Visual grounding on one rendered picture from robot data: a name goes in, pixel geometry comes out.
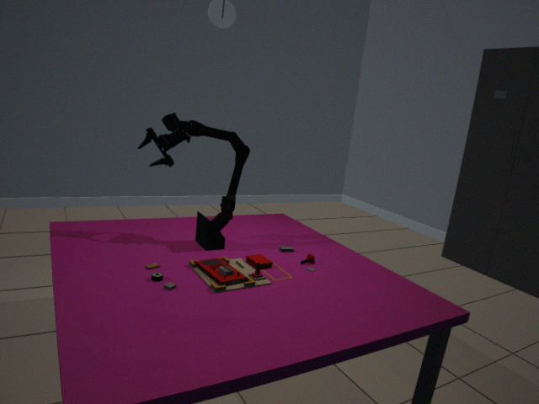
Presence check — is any small black tyre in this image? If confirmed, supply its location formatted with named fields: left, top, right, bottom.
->
left=152, top=272, right=163, bottom=282

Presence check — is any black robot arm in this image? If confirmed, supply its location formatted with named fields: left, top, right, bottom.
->
left=155, top=113, right=250, bottom=231

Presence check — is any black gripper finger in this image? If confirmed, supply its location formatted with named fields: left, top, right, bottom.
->
left=137, top=133, right=152, bottom=150
left=149, top=157, right=167, bottom=166

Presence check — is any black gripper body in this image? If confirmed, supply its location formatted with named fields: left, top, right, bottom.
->
left=146, top=127, right=177, bottom=167

